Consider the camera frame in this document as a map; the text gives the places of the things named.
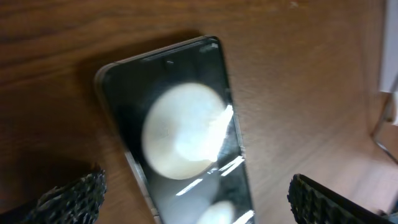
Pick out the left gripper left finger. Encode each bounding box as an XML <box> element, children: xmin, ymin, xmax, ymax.
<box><xmin>1</xmin><ymin>169</ymin><xmax>107</xmax><ymax>224</ymax></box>

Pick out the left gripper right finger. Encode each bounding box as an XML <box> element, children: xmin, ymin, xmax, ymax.
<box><xmin>287</xmin><ymin>174</ymin><xmax>397</xmax><ymax>224</ymax></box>

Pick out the black charging cable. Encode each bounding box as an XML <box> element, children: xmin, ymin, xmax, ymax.
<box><xmin>369</xmin><ymin>74</ymin><xmax>398</xmax><ymax>166</ymax></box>

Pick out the black smartphone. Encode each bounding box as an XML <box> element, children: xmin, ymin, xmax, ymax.
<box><xmin>94</xmin><ymin>35</ymin><xmax>256</xmax><ymax>224</ymax></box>

